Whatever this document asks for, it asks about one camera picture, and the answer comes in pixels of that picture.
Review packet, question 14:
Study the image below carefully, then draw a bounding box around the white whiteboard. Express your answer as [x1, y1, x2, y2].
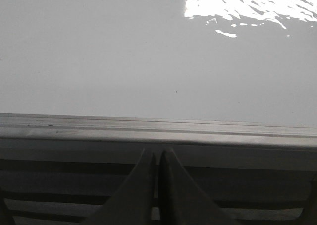
[0, 0, 317, 127]

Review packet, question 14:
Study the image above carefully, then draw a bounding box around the grey aluminium whiteboard frame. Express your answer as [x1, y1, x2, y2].
[0, 113, 317, 151]

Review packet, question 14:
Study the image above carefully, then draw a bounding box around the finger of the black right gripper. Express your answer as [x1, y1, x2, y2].
[158, 149, 238, 225]

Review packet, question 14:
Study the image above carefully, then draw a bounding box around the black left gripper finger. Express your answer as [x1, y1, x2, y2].
[83, 149, 156, 225]

